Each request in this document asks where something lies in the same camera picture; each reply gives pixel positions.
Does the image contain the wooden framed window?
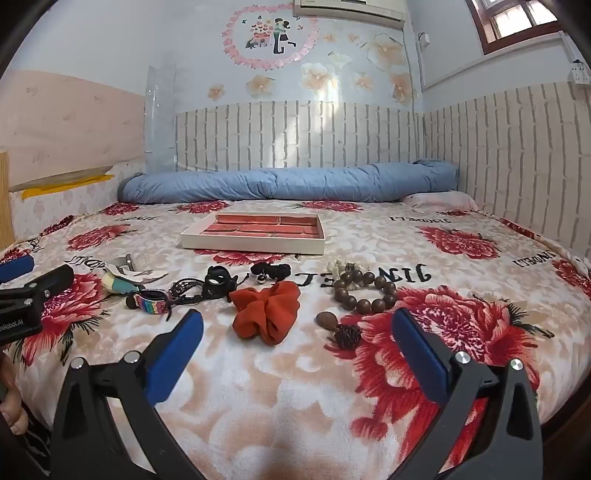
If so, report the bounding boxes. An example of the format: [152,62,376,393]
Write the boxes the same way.
[465,0,568,55]

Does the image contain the yellow and teal plush puff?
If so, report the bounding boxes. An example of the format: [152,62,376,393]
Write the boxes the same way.
[102,271,140,295]

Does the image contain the white air conditioner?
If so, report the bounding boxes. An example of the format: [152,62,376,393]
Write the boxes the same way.
[293,0,408,31]

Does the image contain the floral fleece blanket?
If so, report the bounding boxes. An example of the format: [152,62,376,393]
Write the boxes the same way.
[0,193,591,480]

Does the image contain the spiky brown seed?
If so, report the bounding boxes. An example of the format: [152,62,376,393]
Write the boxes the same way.
[332,323,359,352]

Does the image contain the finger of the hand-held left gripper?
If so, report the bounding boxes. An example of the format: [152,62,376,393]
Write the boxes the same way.
[0,265,75,309]
[0,256,36,285]

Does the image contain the heart couple wall sticker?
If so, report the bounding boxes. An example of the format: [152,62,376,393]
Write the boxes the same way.
[222,4,321,71]

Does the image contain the wooden bed post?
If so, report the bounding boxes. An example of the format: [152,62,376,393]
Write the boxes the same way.
[0,152,11,252]

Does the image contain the orange scrunchie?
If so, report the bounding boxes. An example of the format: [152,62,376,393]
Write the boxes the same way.
[229,281,301,346]

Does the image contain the white strap wristwatch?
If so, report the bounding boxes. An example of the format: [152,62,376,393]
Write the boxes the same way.
[107,254,137,277]

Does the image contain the yellow tape strip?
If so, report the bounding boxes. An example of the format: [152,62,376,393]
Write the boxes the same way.
[21,172,114,200]

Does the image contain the person's left hand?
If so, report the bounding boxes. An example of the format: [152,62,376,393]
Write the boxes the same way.
[0,353,30,437]

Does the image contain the clear plastic sheet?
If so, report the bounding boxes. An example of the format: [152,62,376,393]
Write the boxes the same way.
[144,65,179,174]

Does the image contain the black hair tie with bell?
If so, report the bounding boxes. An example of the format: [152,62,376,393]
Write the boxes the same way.
[249,261,293,283]

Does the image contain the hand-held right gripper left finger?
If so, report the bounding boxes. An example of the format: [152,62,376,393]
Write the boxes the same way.
[48,308,208,480]

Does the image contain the white sock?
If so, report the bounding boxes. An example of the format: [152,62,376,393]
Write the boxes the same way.
[110,268,170,284]

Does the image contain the black cord bracelet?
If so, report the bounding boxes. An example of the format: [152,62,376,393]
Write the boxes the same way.
[167,276,207,321]

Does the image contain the white tray with brick lining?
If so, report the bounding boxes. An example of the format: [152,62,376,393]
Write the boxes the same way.
[180,212,327,255]

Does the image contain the blue rolled duvet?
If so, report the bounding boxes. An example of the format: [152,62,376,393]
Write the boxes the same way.
[117,159,461,204]

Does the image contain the brown wooden bead bracelet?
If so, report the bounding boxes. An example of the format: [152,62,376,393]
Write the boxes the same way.
[332,270,398,315]

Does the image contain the pink pillow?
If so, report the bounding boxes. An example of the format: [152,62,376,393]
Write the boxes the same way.
[401,191,479,214]

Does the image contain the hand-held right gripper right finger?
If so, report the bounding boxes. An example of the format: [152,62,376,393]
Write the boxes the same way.
[390,307,546,480]

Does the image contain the peach flower wall stickers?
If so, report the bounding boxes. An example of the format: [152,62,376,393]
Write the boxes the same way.
[205,30,414,105]

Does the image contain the black hair claw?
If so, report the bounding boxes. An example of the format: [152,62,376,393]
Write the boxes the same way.
[205,265,239,303]

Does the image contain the light wooden board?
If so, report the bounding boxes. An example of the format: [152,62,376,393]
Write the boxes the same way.
[0,69,147,193]

